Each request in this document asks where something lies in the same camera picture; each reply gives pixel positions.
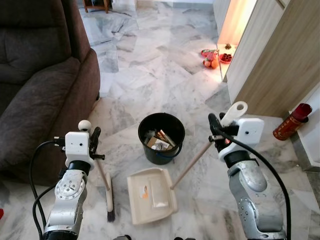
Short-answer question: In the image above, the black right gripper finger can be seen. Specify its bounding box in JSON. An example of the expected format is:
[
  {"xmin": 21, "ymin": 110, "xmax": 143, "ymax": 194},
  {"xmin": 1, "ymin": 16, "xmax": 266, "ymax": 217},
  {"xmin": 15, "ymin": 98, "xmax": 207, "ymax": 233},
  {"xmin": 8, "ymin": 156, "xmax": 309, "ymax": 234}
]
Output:
[{"xmin": 208, "ymin": 113, "xmax": 223, "ymax": 136}]

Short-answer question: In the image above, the beige long-handled broom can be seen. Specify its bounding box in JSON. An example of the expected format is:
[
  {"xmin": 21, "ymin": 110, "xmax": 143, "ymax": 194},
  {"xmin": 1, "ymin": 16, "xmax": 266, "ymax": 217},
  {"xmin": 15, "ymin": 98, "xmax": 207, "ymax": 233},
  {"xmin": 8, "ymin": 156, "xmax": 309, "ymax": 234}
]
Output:
[{"xmin": 77, "ymin": 119, "xmax": 117, "ymax": 223}]

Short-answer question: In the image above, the small white carton box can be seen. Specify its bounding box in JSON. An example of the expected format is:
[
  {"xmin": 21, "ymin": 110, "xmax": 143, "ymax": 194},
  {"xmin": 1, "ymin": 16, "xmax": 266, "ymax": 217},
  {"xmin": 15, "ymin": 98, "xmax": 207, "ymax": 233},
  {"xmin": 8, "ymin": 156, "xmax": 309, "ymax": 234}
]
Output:
[{"xmin": 146, "ymin": 136, "xmax": 170, "ymax": 151}]

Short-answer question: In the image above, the beige long-handled dustpan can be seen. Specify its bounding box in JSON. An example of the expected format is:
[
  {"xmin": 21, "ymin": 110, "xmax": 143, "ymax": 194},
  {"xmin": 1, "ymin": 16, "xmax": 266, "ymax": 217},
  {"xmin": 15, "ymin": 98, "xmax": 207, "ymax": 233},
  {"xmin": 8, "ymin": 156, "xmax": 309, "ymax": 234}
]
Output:
[{"xmin": 126, "ymin": 101, "xmax": 249, "ymax": 226}]

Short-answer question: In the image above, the black plastic bucket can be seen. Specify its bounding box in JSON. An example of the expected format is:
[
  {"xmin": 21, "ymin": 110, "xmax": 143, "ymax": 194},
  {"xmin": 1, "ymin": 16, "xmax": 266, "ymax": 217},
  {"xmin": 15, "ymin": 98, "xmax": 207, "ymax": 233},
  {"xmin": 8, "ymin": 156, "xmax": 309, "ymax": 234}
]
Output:
[{"xmin": 137, "ymin": 112, "xmax": 186, "ymax": 166}]

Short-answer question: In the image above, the red fruit plate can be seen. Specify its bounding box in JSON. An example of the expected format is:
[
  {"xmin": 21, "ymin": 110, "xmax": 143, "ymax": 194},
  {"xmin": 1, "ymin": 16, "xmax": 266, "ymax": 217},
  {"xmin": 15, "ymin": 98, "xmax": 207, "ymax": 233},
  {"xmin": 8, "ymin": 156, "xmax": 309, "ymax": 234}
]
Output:
[{"xmin": 219, "ymin": 52, "xmax": 234, "ymax": 64}]

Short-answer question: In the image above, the red cylinder canister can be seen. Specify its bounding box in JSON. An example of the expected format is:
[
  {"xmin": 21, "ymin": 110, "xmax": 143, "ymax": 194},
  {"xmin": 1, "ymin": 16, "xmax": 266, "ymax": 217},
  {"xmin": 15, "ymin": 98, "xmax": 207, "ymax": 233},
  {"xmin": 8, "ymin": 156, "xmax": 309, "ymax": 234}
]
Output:
[{"xmin": 272, "ymin": 103, "xmax": 313, "ymax": 142}]

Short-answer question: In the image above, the dark brown fabric sofa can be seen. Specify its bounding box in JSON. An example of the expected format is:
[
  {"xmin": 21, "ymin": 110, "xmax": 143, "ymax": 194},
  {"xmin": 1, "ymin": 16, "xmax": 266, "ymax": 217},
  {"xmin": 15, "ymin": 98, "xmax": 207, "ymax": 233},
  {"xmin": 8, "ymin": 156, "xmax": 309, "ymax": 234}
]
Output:
[{"xmin": 0, "ymin": 0, "xmax": 101, "ymax": 187}]

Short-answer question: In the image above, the light wood cabinet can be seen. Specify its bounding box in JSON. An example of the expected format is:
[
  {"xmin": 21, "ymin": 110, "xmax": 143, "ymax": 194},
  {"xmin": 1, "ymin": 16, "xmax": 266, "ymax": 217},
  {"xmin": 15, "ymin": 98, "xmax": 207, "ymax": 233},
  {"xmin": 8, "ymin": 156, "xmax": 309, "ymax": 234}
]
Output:
[{"xmin": 212, "ymin": 0, "xmax": 320, "ymax": 119}]

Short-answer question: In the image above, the brown wooden stool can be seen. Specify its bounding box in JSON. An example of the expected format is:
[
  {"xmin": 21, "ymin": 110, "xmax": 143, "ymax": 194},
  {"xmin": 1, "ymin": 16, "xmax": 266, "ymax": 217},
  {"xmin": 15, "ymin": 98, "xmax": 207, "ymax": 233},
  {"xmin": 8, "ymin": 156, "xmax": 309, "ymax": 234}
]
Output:
[{"xmin": 82, "ymin": 0, "xmax": 111, "ymax": 14}]

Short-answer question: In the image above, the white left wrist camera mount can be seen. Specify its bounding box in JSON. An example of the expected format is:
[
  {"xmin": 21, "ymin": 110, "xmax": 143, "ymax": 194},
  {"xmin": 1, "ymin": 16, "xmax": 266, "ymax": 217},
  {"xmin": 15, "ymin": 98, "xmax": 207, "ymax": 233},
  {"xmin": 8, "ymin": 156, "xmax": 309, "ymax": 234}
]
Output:
[{"xmin": 64, "ymin": 131, "xmax": 94, "ymax": 169}]

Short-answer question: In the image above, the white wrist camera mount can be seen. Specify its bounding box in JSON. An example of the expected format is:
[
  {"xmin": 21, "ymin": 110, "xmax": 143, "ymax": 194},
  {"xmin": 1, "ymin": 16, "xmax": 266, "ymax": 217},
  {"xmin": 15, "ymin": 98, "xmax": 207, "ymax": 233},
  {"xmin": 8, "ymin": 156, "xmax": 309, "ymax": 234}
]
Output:
[
  {"xmin": 227, "ymin": 117, "xmax": 265, "ymax": 162},
  {"xmin": 64, "ymin": 131, "xmax": 94, "ymax": 169}
]

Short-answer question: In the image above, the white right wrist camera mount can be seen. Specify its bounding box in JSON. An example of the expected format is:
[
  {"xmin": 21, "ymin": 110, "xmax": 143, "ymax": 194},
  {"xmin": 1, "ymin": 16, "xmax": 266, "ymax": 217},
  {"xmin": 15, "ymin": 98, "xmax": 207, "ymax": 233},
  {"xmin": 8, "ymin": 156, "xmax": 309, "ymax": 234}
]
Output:
[{"xmin": 227, "ymin": 117, "xmax": 265, "ymax": 162}]

